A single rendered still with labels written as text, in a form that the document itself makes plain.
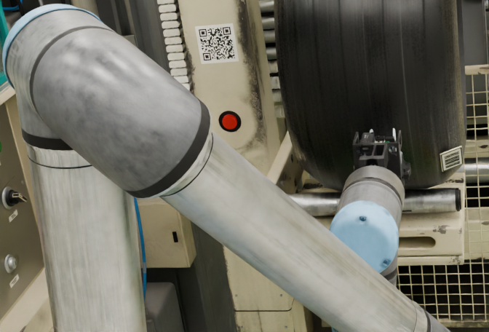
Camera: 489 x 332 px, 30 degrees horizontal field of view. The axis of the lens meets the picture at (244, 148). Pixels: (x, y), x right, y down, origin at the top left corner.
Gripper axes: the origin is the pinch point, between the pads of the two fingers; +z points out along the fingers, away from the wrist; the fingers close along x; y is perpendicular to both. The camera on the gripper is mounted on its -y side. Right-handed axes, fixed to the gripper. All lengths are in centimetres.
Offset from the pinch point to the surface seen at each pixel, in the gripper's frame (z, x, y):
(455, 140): 5.9, -11.1, -0.9
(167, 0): 20, 41, 24
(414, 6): 1.9, -6.0, 23.9
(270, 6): 60, 31, 12
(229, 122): 18.8, 32.3, -0.8
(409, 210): 12.0, -1.9, -17.2
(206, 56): 19.1, 35.0, 12.8
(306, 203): 12.2, 17.4, -15.5
